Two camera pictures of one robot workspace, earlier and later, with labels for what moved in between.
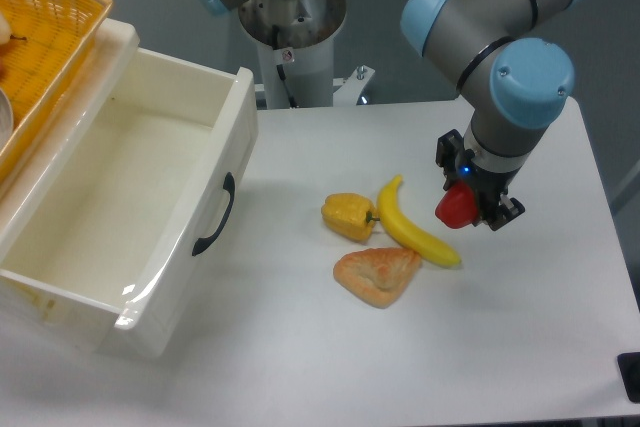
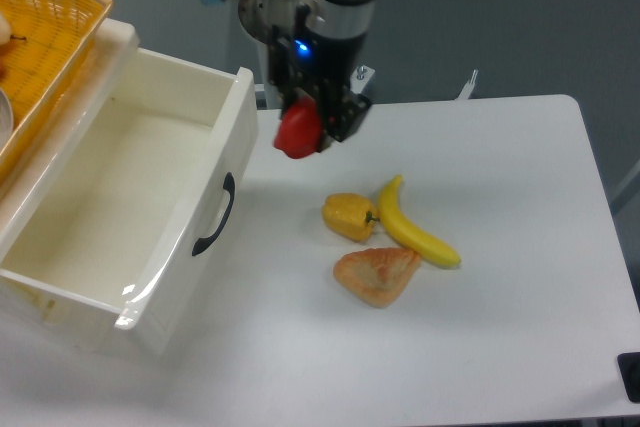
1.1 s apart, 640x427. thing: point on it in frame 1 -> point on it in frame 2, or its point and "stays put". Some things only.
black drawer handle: (228, 183) stays put
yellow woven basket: (52, 21) stays put
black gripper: (458, 166) -> (313, 62)
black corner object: (629, 370) stays put
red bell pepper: (458, 206) -> (299, 128)
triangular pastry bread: (378, 275) stays put
